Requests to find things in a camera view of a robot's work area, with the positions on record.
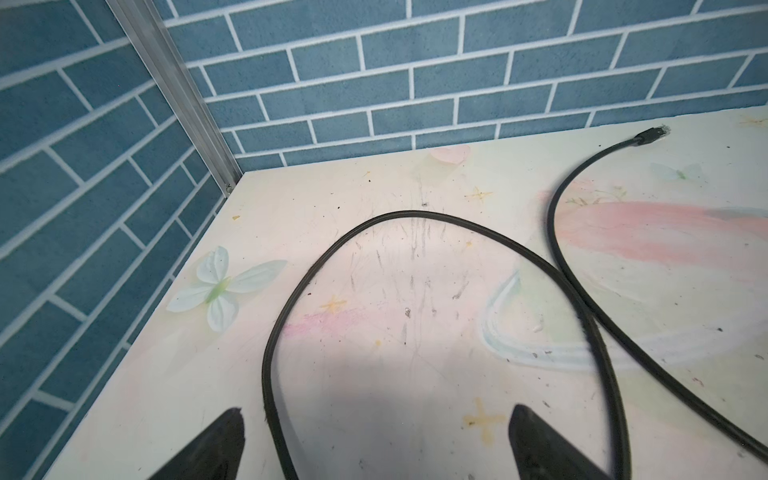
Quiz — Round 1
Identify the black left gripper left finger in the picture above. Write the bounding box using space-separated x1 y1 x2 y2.
150 407 246 480

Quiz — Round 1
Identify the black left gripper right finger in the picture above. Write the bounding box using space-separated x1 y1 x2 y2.
508 404 609 480

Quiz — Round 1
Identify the aluminium corner post left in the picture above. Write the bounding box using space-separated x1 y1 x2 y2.
107 0 243 196

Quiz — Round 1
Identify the black ethernet cable loop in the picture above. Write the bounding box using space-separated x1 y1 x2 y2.
261 209 632 480

